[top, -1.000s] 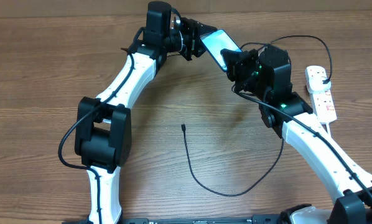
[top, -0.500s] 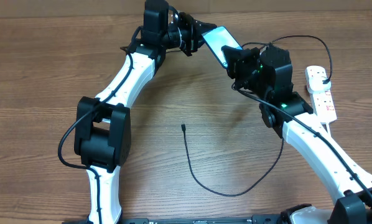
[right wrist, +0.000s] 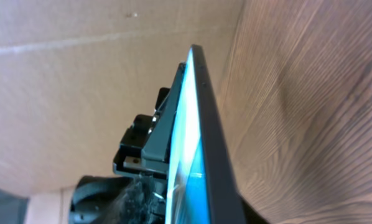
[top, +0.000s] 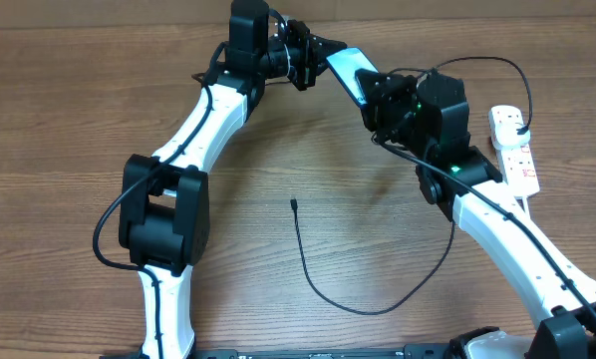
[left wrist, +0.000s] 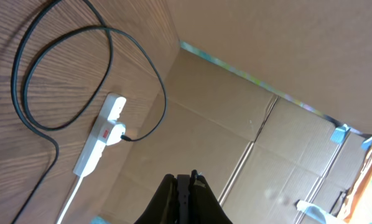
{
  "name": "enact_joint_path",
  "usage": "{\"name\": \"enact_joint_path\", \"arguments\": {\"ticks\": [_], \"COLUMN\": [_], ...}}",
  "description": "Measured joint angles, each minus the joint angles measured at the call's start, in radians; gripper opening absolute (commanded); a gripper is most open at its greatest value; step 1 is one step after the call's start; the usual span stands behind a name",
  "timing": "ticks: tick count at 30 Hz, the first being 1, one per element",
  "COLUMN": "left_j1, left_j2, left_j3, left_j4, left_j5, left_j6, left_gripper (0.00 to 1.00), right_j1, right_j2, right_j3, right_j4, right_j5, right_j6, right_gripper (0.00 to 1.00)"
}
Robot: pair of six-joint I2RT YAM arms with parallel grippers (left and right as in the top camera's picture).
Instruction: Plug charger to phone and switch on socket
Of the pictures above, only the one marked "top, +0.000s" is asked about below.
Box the blue Galaxy smartphone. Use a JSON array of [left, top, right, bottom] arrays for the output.
[[326, 47, 378, 108]]

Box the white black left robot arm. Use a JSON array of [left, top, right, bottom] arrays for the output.
[[92, 1, 347, 358]]

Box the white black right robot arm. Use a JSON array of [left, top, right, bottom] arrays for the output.
[[354, 70, 596, 358]]

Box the white charger plug adapter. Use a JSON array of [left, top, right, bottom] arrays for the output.
[[490, 120, 531, 151]]

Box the white power strip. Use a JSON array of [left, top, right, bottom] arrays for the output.
[[487, 104, 541, 201]]

